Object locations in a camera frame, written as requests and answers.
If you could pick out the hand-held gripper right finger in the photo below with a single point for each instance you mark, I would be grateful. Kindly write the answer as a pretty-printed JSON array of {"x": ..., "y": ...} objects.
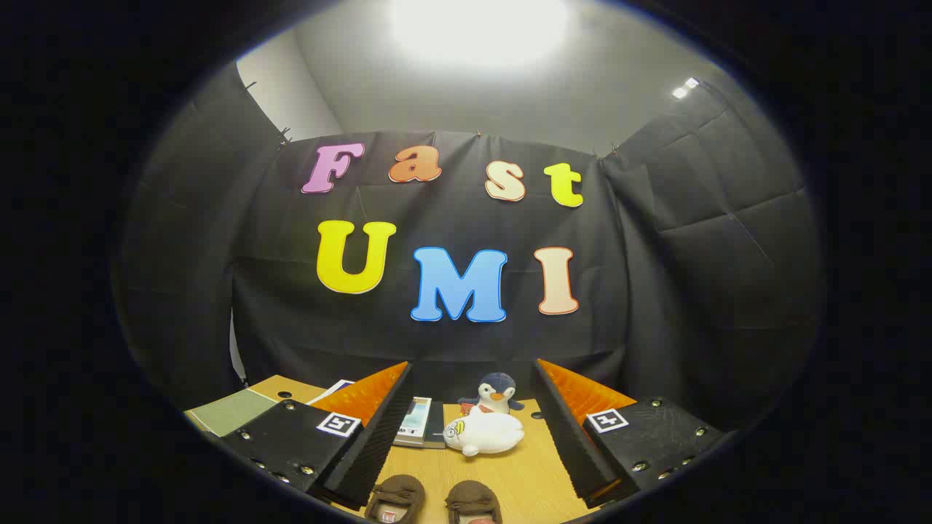
[{"x": 568, "y": 444}]

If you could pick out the brown fuzzy shoe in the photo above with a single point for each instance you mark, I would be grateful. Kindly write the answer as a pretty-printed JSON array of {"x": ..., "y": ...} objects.
[
  {"x": 397, "y": 495},
  {"x": 473, "y": 501}
]

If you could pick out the black backdrop cloth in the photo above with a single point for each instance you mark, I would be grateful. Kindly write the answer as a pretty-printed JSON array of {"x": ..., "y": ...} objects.
[{"x": 655, "y": 291}]

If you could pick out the book with pale sky cover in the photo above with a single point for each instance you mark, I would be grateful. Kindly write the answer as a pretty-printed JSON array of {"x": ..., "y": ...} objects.
[{"x": 415, "y": 422}]

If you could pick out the grey penguin plush toy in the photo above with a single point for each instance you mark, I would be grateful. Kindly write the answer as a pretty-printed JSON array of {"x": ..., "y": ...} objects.
[{"x": 499, "y": 389}]

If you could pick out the book with dark blue picture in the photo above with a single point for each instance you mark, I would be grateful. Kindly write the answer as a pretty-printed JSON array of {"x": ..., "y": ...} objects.
[{"x": 331, "y": 391}]

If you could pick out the white round plush toy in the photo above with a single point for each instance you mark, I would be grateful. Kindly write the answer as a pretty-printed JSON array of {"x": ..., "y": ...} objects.
[{"x": 488, "y": 433}]

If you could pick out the black book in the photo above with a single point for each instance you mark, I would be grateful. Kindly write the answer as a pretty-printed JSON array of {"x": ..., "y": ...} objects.
[{"x": 438, "y": 429}]

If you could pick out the small ceiling spotlight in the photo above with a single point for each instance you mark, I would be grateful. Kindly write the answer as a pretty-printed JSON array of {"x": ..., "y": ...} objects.
[{"x": 684, "y": 87}]

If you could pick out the large ceiling light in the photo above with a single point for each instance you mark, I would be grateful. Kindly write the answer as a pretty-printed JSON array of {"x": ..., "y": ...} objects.
[{"x": 480, "y": 29}]

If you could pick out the beige fabric storage box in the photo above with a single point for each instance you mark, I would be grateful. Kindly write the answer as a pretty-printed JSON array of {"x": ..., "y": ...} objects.
[{"x": 233, "y": 411}]

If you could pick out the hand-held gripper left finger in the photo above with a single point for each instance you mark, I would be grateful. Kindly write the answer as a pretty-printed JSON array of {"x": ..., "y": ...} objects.
[{"x": 378, "y": 444}]

